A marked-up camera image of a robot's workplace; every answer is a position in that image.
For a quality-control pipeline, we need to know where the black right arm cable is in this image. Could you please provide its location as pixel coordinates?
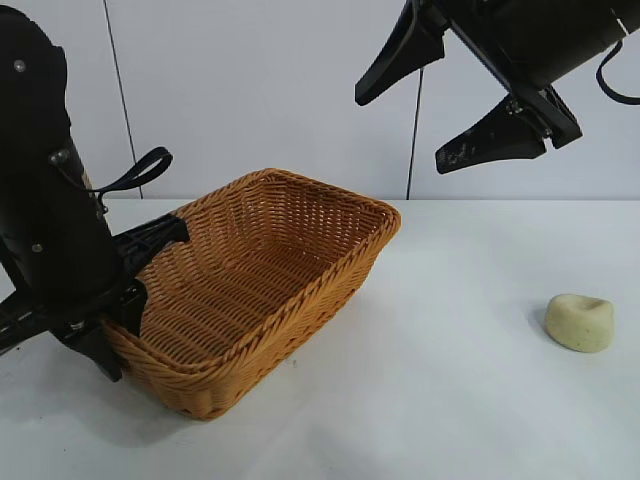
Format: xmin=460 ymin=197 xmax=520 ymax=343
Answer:
xmin=594 ymin=39 xmax=640 ymax=106

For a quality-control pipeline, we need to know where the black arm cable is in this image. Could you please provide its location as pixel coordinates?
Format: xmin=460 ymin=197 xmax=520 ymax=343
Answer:
xmin=84 ymin=146 xmax=174 ymax=202
xmin=594 ymin=39 xmax=640 ymax=106

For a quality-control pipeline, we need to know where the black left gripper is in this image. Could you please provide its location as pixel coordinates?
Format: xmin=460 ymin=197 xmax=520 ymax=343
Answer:
xmin=0 ymin=148 xmax=191 ymax=384

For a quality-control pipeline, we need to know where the brown woven wicker basket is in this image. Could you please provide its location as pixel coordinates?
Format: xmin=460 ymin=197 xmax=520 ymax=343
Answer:
xmin=102 ymin=168 xmax=403 ymax=422

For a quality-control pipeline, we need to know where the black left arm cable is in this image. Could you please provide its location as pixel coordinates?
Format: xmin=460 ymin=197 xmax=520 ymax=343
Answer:
xmin=84 ymin=146 xmax=174 ymax=202

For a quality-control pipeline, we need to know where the pale yellow egg yolk pastry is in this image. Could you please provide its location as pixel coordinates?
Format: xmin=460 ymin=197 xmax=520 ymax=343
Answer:
xmin=544 ymin=293 xmax=614 ymax=354

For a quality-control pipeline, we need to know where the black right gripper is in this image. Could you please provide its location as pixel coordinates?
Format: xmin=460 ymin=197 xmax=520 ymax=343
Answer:
xmin=354 ymin=0 xmax=629 ymax=175

